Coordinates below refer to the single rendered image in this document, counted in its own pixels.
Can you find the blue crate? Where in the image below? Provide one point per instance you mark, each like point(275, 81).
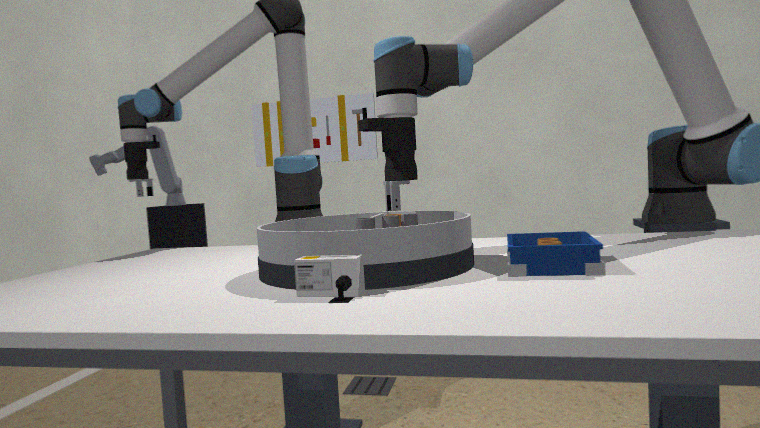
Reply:
point(552, 255)

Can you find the white wall board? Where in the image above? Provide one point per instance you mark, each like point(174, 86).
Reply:
point(321, 131)

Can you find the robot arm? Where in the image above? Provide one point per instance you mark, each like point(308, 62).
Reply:
point(695, 166)
point(292, 107)

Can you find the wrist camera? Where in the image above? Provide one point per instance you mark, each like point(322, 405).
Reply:
point(371, 121)

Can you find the jointed stand on black box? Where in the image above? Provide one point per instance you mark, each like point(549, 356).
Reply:
point(176, 226)

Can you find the grey turntable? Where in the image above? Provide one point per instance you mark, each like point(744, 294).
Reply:
point(404, 250)

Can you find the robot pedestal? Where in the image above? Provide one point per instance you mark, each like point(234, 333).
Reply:
point(311, 404)

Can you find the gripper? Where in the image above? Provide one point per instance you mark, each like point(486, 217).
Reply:
point(400, 148)
point(143, 160)

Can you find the dark floor grate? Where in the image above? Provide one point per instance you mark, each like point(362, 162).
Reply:
point(368, 386)

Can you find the white control box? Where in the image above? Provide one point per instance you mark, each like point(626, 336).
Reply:
point(321, 273)

